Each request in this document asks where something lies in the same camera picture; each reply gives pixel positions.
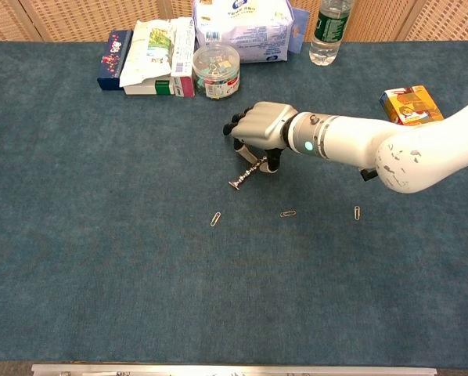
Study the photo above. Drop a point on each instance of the yellow orange printed carton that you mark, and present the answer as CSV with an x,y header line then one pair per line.
x,y
410,103

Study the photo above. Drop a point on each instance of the white box with green end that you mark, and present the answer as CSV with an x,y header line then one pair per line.
x,y
152,87

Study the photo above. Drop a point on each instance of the aluminium rail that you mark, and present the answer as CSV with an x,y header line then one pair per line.
x,y
234,370

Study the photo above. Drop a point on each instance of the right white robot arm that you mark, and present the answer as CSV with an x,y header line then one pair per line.
x,y
355,137

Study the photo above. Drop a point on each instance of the wicker folding screen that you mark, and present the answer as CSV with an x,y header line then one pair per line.
x,y
81,19

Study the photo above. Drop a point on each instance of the white box with pink end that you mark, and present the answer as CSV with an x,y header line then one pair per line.
x,y
183,58

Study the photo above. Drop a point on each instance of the clear tub of binder clips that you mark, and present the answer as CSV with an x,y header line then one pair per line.
x,y
216,74

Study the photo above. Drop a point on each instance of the dark blue printed box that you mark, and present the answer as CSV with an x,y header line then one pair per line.
x,y
112,58

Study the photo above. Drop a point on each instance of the silver magnetic bead stick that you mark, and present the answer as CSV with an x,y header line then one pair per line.
x,y
249,172

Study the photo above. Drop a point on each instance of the teal felt table cloth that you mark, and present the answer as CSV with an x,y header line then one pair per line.
x,y
234,274

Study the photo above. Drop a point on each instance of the gold paper clip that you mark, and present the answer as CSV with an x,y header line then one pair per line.
x,y
236,186
233,184
287,214
215,219
357,212

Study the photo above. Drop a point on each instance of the water bottle with green label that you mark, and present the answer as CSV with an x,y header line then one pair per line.
x,y
328,31

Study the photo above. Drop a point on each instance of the white green paper packet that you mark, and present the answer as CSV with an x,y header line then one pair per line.
x,y
148,51

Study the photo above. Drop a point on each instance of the white blue plastic pack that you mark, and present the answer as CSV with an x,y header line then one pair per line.
x,y
242,31

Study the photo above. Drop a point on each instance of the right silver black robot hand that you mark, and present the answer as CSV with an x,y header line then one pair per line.
x,y
261,123

